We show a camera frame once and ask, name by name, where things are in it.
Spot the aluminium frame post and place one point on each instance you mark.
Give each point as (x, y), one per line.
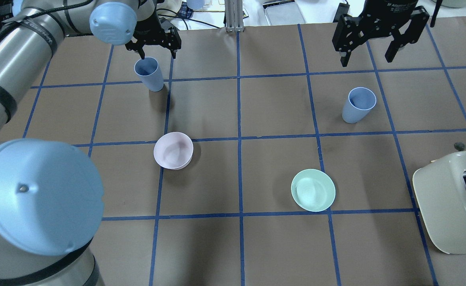
(234, 16)

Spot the blue cup moved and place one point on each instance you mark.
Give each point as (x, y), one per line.
(150, 74)
(358, 105)

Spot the pink bowl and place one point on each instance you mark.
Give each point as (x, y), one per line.
(173, 151)

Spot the kitchen scale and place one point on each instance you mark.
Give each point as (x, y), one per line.
(283, 12)

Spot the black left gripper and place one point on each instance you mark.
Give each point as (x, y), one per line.
(152, 28)

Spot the green bowl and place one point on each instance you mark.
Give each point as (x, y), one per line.
(313, 190)

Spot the cream toaster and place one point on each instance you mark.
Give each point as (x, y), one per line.
(440, 189)

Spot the blue cup on desk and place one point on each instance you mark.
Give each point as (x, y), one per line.
(195, 4)

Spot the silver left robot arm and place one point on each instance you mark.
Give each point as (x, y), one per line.
(51, 192)

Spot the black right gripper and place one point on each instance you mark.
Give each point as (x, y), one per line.
(395, 8)

